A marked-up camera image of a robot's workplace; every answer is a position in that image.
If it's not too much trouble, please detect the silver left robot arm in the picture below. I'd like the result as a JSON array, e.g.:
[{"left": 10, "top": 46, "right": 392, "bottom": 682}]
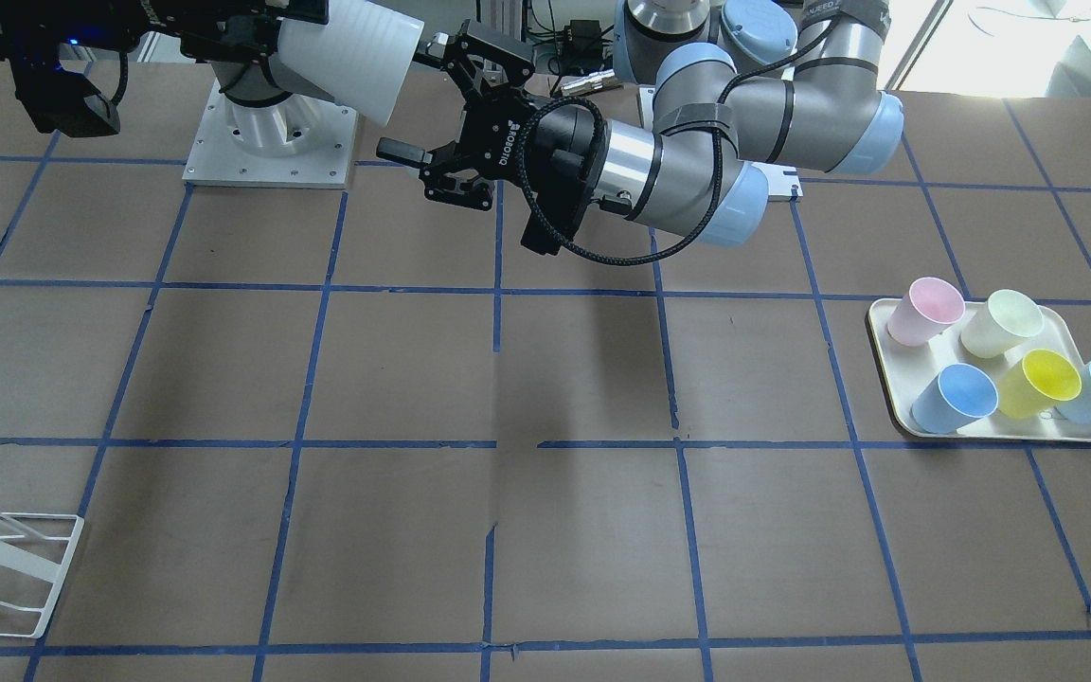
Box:
[{"left": 376, "top": 1, "right": 904, "bottom": 266}]

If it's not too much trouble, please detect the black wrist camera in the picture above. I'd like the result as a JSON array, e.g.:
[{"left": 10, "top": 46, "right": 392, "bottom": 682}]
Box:
[{"left": 5, "top": 33, "right": 129, "bottom": 137}]

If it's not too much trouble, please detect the frosted white cup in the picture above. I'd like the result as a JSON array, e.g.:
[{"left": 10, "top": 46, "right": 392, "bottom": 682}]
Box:
[{"left": 277, "top": 1, "right": 424, "bottom": 125}]

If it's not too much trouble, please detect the cream plastic tray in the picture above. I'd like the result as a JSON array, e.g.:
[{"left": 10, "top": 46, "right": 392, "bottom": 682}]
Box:
[{"left": 867, "top": 298, "right": 1091, "bottom": 443}]

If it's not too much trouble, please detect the white wire cup rack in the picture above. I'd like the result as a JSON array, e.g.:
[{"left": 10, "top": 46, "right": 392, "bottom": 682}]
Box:
[{"left": 0, "top": 462, "right": 85, "bottom": 639}]

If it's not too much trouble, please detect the yellow cup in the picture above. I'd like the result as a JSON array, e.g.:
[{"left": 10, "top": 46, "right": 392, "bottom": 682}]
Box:
[{"left": 996, "top": 349, "right": 1082, "bottom": 420}]

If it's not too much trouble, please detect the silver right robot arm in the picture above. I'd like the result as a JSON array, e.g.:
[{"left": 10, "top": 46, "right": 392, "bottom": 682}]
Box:
[{"left": 0, "top": 1, "right": 329, "bottom": 139}]

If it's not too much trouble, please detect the pale green cup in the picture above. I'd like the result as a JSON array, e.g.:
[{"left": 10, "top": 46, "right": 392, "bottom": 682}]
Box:
[{"left": 958, "top": 289, "right": 1046, "bottom": 359}]

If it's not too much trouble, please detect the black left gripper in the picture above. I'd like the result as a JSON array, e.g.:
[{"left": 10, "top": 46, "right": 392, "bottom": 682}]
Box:
[{"left": 376, "top": 21, "right": 609, "bottom": 234}]

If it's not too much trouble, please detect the blue cup near pink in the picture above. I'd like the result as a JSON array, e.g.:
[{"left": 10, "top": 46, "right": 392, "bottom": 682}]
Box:
[{"left": 912, "top": 363, "right": 999, "bottom": 433}]

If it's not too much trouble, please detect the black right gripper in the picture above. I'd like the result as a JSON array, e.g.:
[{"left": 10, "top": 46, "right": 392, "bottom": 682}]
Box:
[{"left": 129, "top": 1, "right": 329, "bottom": 63}]

